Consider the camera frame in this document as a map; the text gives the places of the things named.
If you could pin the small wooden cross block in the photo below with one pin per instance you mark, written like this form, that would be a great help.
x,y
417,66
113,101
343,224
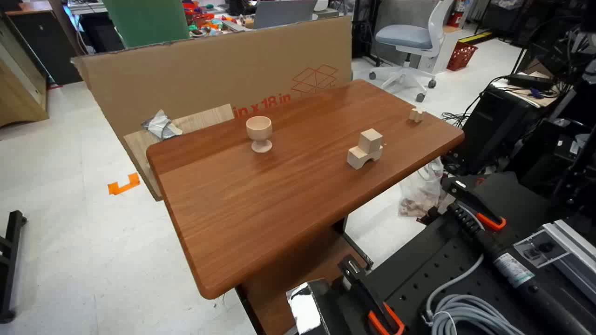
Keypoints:
x,y
413,116

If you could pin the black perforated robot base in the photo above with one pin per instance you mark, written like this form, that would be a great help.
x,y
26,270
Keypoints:
x,y
458,278

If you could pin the wooden table top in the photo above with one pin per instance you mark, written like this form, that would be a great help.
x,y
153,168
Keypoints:
x,y
236,211

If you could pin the wooden goblet toy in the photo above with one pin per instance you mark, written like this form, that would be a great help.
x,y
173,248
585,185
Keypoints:
x,y
259,131

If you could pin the wooden arch block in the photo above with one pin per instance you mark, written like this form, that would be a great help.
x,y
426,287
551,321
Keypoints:
x,y
356,157

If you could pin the wooden cube block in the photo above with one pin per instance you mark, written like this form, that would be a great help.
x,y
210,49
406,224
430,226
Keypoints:
x,y
371,140

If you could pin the crumpled paper on cardboard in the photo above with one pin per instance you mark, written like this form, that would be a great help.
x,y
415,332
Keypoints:
x,y
162,127

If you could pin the black orange clamp right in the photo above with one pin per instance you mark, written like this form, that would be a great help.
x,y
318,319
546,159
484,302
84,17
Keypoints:
x,y
473,203

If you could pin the black orange clamp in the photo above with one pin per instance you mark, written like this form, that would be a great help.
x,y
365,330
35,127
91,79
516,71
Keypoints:
x,y
380,317
473,203

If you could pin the large cardboard sheet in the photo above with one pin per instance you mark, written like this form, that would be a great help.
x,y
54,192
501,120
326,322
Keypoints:
x,y
214,79

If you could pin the black orange clamp front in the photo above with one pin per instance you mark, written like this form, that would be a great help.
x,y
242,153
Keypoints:
x,y
380,317

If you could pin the grey office chair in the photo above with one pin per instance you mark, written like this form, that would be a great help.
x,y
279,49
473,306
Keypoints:
x,y
423,41

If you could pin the red bin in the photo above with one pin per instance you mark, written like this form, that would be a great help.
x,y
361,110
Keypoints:
x,y
460,56

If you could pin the green board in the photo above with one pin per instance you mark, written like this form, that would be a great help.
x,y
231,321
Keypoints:
x,y
143,23

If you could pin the wooden cabinet left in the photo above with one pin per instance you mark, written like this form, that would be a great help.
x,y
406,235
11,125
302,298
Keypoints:
x,y
22,86

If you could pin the black stand on floor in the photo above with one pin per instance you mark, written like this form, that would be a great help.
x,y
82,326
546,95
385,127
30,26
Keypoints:
x,y
7,263

